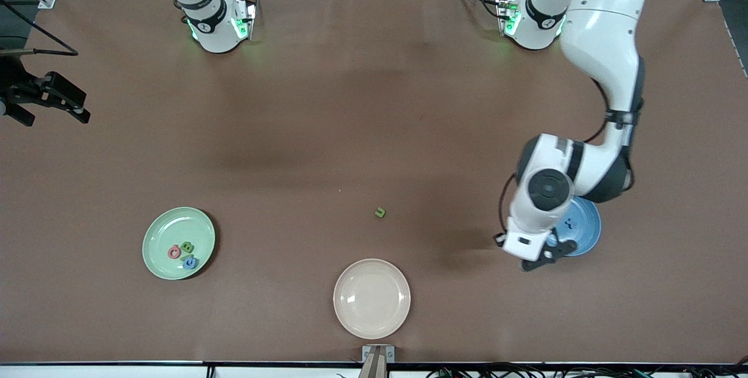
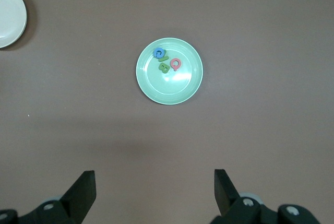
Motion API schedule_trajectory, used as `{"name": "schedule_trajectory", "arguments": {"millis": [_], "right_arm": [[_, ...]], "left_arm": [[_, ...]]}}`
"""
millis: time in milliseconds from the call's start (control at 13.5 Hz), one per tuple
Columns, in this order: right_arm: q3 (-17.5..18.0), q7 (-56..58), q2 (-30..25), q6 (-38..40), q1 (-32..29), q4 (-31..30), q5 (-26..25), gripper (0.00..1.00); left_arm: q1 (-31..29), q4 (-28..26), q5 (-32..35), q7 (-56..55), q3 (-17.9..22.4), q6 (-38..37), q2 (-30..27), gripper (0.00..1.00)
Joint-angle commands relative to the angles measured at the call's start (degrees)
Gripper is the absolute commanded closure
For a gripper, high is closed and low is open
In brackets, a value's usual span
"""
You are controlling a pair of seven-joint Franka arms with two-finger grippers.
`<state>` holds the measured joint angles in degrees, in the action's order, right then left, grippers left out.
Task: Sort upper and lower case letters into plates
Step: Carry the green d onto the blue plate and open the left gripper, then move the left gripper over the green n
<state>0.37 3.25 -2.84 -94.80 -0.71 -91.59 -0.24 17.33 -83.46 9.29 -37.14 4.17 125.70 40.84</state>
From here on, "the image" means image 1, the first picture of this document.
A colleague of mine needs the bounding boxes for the blue plate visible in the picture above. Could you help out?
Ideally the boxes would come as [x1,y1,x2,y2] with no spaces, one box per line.
[552,196,602,257]

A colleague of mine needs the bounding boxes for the green plate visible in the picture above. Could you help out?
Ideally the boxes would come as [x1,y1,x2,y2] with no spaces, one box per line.
[142,207,216,281]

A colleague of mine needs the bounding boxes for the beige plate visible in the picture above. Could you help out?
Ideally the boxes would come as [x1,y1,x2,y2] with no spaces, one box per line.
[333,258,411,340]

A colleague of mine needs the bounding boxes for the brown table cover sheet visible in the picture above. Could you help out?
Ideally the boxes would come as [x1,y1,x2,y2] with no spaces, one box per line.
[0,0,748,365]

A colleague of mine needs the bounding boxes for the black cable bundle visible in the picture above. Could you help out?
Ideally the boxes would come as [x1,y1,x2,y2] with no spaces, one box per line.
[427,360,748,378]

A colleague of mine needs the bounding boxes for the grey metal bracket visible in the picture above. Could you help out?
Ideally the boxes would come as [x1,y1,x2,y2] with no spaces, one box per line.
[362,345,396,364]

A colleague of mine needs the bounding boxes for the white table edge rail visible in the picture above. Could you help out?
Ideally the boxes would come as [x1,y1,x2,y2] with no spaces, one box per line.
[0,362,748,378]

